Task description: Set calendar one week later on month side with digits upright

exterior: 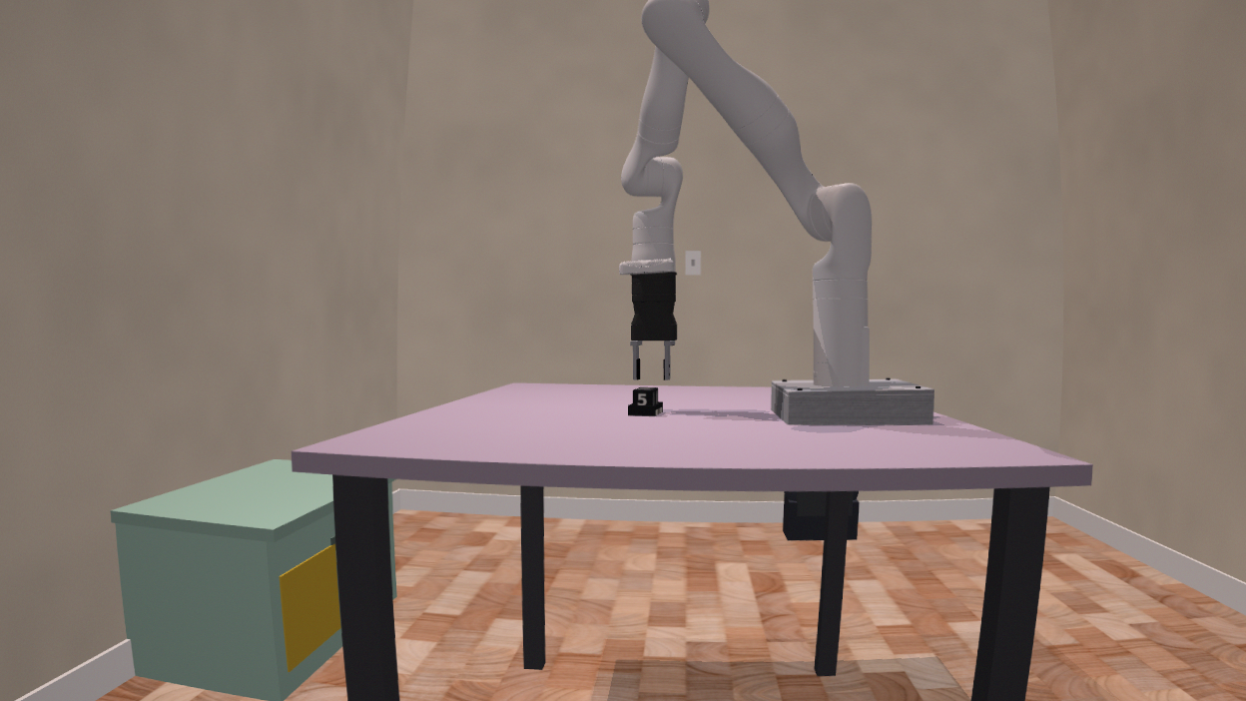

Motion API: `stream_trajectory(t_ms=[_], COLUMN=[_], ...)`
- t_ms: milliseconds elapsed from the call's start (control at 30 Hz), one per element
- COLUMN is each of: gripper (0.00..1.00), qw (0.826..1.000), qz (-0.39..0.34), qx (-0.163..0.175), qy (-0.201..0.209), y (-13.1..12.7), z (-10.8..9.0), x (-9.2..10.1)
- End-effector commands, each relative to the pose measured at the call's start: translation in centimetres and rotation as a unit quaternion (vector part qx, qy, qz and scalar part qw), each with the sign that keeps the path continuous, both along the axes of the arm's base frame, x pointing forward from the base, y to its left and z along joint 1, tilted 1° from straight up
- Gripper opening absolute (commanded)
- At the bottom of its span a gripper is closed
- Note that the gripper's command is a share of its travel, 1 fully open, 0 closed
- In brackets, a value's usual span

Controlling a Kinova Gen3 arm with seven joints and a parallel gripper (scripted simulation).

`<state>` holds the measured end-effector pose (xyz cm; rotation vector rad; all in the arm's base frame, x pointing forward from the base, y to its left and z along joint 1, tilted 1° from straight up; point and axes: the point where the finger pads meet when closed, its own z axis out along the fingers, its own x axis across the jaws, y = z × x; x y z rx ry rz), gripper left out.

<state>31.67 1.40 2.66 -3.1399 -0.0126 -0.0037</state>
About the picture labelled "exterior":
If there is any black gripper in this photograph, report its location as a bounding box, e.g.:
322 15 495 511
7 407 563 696
619 243 677 380

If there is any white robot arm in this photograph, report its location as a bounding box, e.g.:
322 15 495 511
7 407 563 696
621 0 872 386

